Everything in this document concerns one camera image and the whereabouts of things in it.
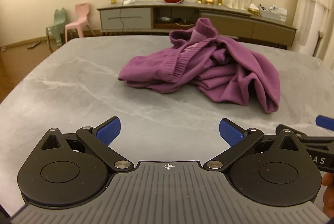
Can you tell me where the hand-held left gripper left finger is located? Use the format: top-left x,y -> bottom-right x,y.
34,116 -> 135,171

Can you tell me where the gold tissue box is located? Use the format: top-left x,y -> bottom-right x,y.
248,3 -> 260,16

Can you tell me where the person's right hand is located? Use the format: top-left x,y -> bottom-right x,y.
322,172 -> 334,214

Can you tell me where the white box of packets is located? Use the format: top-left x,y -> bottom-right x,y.
259,5 -> 288,22

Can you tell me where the pink plastic child chair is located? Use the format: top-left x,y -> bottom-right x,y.
64,3 -> 91,39

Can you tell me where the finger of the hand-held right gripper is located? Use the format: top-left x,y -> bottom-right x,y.
276,124 -> 334,141
315,115 -> 334,132

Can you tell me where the black power strip cable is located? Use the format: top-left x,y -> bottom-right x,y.
119,0 -> 130,29

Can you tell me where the green plastic child chair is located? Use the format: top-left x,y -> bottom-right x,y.
45,8 -> 68,47

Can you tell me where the long grey television cabinet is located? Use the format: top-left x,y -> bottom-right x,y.
97,0 -> 298,50

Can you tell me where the set of clear glasses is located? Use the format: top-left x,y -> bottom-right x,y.
225,0 -> 248,10

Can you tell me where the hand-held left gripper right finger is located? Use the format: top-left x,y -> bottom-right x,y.
203,118 -> 305,173

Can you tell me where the purple fleece garment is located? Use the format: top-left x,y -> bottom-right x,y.
118,18 -> 281,114

